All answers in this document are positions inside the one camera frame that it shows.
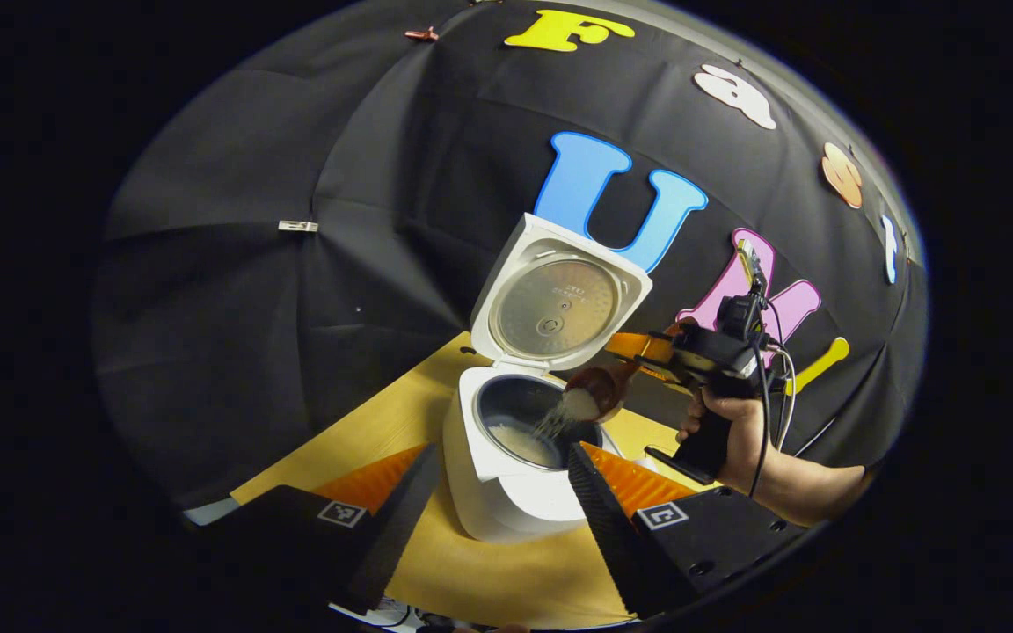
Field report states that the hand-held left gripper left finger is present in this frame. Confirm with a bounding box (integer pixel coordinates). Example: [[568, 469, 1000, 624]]
[[199, 442, 441, 616]]

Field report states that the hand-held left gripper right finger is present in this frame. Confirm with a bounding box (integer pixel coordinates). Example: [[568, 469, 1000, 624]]
[[568, 442, 811, 621]]

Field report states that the brown wooden spoon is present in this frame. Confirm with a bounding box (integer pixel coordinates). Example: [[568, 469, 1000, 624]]
[[564, 362, 641, 425]]

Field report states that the white rice cooker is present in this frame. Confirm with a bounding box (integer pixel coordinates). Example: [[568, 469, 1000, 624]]
[[442, 213, 654, 542]]

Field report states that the black backdrop cloth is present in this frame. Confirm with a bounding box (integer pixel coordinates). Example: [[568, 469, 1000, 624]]
[[93, 0, 929, 511]]

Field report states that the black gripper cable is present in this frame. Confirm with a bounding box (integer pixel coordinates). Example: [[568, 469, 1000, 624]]
[[748, 299, 791, 499]]

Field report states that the white cable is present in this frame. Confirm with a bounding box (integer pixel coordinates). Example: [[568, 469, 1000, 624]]
[[792, 411, 846, 458]]

